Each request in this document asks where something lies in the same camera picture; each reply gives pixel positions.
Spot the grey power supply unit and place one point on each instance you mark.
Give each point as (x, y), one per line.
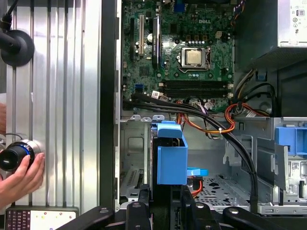
(259, 31)

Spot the black open PC case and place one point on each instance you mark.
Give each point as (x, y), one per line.
(108, 95)

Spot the blue drive latch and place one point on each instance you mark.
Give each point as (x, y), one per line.
(287, 141)

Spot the dark keyboard device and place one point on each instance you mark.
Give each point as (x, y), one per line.
(48, 220)

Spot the black RAM slot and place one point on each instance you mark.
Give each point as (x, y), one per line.
(196, 95)
(196, 91)
(196, 82)
(196, 86)

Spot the round black blue-ringed tool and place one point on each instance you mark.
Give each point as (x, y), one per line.
(14, 155)

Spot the yellow black power harness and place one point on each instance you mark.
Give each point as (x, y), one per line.
(242, 86)

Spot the person hand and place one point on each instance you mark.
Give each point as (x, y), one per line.
(26, 179)
(2, 118)

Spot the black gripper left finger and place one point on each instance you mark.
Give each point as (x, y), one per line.
(139, 215)

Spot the green motherboard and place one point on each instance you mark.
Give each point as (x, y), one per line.
(168, 74)

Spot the hard disk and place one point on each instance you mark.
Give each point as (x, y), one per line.
(171, 165)

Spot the beige expansion slot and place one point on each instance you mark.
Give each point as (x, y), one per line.
(141, 36)

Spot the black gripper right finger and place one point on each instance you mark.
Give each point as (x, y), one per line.
(199, 218)

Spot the CPU socket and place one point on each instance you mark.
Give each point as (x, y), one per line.
(180, 67)

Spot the metal drive cage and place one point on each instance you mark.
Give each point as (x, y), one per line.
(266, 167)

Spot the metal disk bay cage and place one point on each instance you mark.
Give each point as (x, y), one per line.
(134, 146)

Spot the metal socket cover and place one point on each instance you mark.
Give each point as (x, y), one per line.
(184, 57)

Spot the silver CPU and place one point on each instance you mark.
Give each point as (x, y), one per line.
(194, 57)

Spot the blue SATA port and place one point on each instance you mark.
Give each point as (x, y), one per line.
(139, 88)

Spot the black expansion slot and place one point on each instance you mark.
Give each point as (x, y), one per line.
(132, 38)

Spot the black round stand foot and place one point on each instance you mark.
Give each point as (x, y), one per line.
(22, 52)

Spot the blue board connector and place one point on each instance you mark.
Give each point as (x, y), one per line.
(180, 7)

